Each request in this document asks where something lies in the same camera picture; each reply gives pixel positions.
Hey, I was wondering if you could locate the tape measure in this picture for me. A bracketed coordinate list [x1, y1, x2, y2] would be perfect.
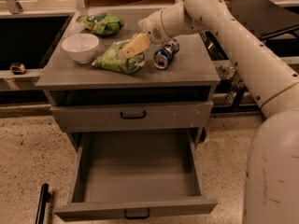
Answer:
[9, 63, 26, 75]

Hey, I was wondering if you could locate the white ceramic bowl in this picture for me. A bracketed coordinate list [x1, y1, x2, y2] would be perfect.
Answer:
[62, 34, 99, 63]

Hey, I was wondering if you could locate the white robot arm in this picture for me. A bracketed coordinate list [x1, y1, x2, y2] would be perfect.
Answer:
[120, 0, 299, 224]

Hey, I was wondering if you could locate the blue soda can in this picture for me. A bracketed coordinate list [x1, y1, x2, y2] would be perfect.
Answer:
[153, 38, 179, 70]

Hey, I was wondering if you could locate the green snack bag on counter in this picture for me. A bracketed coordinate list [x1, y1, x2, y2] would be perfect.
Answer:
[76, 12, 124, 36]

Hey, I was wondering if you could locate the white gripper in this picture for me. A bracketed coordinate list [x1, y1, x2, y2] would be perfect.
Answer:
[121, 10, 170, 59]

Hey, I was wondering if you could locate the open grey lower drawer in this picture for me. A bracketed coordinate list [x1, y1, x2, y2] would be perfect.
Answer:
[55, 130, 217, 222]

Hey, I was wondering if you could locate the black tray stand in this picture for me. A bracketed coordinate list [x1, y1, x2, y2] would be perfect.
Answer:
[199, 0, 299, 110]

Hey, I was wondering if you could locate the black bar handle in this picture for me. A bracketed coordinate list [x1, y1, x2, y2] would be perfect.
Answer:
[35, 183, 51, 224]

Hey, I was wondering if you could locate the green jalapeno chip bag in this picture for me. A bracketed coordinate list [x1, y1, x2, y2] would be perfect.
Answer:
[92, 40, 145, 74]

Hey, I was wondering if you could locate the grey drawer cabinet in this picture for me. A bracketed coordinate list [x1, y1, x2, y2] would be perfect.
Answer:
[36, 7, 221, 154]

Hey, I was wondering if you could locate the closed grey upper drawer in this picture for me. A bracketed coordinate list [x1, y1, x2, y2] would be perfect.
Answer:
[51, 102, 212, 133]

